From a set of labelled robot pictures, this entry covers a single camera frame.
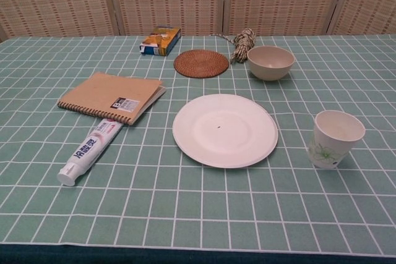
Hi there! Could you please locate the beige plastic bowl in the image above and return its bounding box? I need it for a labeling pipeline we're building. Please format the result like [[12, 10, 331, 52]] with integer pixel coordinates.
[[246, 45, 295, 82]]

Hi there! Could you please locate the paper cup green flower print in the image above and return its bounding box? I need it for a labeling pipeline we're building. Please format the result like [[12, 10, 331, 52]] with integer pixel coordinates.
[[307, 109, 366, 170]]

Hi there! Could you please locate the white paper plate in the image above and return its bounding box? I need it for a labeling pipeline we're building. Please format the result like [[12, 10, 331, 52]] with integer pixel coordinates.
[[172, 93, 279, 169]]

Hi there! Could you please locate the round brown rattan coaster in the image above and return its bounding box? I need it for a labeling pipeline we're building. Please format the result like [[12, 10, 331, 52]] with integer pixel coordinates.
[[173, 49, 230, 79]]

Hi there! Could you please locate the orange blue snack box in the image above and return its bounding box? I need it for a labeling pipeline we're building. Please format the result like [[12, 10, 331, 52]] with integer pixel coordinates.
[[139, 25, 182, 57]]

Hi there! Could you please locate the kraft spiral notebook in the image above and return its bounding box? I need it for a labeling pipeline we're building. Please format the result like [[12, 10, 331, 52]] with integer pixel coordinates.
[[56, 71, 167, 127]]

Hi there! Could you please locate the green grid tablecloth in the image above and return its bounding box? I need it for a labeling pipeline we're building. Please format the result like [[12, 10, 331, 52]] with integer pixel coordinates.
[[0, 35, 396, 251]]

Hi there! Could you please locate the white pink toothpaste tube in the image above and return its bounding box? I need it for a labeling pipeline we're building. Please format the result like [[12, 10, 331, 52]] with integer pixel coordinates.
[[57, 117, 124, 187]]

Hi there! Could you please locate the beige braided rope bundle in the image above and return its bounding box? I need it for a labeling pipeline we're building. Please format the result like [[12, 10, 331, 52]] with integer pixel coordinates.
[[211, 28, 257, 65]]

